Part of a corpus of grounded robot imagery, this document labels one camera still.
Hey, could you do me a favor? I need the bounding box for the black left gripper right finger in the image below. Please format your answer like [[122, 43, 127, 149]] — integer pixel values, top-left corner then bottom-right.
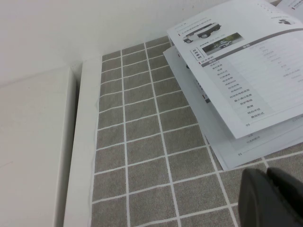
[[267, 166, 303, 227]]

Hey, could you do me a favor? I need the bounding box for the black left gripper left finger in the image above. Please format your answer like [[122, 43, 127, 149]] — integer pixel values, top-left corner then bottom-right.
[[238, 167, 282, 227]]

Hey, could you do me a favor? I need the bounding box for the grey checked tablecloth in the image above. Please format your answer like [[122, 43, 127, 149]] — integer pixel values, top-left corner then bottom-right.
[[90, 35, 303, 227]]

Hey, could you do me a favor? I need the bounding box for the white side board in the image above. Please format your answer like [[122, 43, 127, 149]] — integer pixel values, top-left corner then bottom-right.
[[0, 65, 80, 227]]

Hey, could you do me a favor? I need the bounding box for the white product catalogue book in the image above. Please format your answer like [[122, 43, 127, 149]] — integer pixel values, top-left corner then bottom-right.
[[162, 0, 303, 171]]

